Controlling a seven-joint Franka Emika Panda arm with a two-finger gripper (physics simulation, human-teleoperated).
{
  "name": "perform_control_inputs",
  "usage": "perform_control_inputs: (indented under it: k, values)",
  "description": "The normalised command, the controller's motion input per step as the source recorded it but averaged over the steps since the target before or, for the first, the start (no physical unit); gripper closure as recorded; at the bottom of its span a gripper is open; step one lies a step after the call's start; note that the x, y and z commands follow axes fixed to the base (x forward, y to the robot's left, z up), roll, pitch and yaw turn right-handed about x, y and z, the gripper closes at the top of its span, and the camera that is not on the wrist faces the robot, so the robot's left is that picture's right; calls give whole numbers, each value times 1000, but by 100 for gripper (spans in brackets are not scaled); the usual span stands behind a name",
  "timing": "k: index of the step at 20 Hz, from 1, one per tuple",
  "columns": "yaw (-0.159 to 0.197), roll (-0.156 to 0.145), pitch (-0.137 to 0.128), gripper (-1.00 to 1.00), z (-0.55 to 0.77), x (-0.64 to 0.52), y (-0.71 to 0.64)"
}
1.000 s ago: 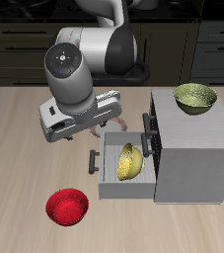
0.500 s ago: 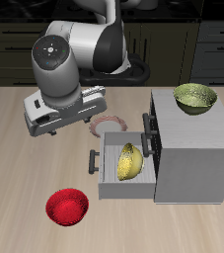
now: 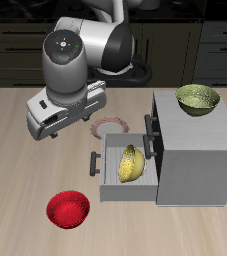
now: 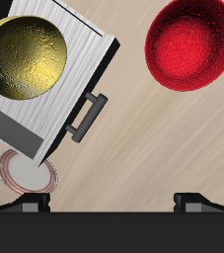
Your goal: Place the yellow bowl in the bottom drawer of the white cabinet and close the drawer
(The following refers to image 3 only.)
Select dark kitchen cupboards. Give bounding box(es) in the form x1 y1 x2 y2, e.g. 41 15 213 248
0 0 207 89

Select dark grey drawer unit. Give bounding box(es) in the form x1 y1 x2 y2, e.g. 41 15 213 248
191 0 227 88

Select yellow bowl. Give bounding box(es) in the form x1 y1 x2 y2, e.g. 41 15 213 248
118 143 148 184

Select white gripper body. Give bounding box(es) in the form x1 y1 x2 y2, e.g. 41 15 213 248
26 80 108 141

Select green bowl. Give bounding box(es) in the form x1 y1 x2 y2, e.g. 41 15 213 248
174 83 222 118

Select flat black base plate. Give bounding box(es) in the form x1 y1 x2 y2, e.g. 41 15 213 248
86 54 153 85

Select white cabinet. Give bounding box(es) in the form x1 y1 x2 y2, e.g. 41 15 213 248
151 89 227 208

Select white cabinet drawer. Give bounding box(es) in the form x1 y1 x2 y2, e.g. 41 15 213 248
89 132 160 203

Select dark grey drawer handle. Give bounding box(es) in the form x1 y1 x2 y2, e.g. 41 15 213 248
143 113 160 138
142 134 158 160

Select red bowl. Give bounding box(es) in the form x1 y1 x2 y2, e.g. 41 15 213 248
45 189 91 230

